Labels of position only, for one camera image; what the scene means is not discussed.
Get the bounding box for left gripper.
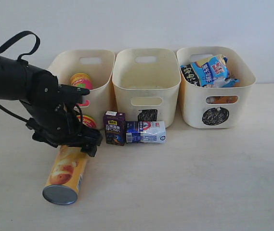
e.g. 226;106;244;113
21;71;103;157

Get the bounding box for blue instant noodle bag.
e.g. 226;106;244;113
180;54;240;88

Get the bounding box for middle cream plastic bin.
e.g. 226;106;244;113
112;48;181;127

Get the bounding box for yellow chips can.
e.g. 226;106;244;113
42;145;90;205

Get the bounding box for orange instant noodle bag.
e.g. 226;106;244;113
206;96;238;104

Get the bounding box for right cream plastic bin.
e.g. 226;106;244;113
176;46;256;128

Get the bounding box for blue white milk carton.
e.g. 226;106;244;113
126;121;166;143

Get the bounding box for left cream plastic bin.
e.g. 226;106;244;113
48;50;116;129

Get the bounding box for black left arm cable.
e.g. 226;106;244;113
0;30;83;126

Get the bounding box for cream plastic bin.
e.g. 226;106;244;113
48;50;116;129
176;46;256;128
112;48;181;127

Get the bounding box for pink chips can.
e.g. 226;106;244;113
70;73;93;107

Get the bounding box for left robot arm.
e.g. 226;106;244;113
0;56;103;157

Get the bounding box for purple juice carton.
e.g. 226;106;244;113
103;111;126;146

